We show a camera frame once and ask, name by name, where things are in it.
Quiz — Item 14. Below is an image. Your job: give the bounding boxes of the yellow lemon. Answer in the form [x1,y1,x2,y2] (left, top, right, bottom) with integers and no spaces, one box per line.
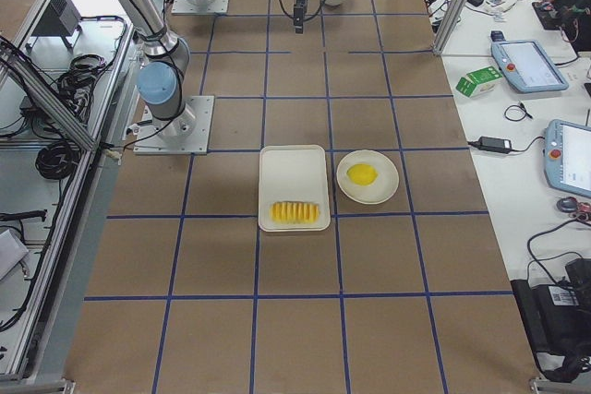
[346,163,379,186]

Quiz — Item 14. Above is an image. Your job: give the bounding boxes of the white rectangular tray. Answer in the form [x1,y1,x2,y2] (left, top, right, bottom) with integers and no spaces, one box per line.
[258,145,331,233]

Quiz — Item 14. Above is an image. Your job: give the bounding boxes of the white round plate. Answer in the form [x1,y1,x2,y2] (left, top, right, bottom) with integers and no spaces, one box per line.
[336,149,400,205]

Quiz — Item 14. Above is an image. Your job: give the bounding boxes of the green white carton box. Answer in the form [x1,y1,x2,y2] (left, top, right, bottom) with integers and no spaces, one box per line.
[455,66,502,98]

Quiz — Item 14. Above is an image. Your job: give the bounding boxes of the blue teach pendant upper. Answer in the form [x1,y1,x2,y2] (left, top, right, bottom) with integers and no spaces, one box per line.
[490,40,569,93]

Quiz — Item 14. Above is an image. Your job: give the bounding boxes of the blue teach pendant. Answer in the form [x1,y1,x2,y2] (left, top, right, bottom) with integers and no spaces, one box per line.
[490,40,569,93]
[544,119,590,197]

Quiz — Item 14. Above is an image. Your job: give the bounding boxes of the black power adapter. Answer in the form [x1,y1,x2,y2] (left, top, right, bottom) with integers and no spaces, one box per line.
[478,137,513,154]

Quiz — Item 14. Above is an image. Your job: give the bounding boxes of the grey electronics box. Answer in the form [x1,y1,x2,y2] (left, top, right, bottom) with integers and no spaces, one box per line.
[31,0,81,50]

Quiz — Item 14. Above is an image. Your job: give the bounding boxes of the blue teach pendant lower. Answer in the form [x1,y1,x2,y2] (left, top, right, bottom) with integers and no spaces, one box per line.
[544,119,590,197]

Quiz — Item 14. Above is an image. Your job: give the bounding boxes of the black device lower right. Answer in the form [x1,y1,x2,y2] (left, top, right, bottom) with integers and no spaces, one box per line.
[511,258,590,383]

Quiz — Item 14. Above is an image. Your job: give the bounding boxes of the small black loose cable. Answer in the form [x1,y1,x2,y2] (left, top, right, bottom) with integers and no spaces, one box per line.
[503,101,534,121]

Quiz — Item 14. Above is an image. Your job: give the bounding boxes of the black cable coil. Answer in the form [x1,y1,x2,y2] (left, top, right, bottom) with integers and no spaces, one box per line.
[35,140,78,181]

